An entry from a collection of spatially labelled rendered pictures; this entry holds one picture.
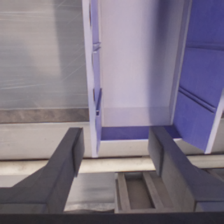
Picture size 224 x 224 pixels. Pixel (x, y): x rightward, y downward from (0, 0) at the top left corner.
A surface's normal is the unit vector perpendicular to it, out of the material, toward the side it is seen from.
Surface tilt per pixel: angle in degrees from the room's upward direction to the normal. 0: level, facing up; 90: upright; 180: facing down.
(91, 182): 0
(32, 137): 0
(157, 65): 0
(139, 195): 100
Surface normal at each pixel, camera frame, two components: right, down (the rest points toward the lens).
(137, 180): -0.01, -0.97
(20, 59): 0.04, 0.40
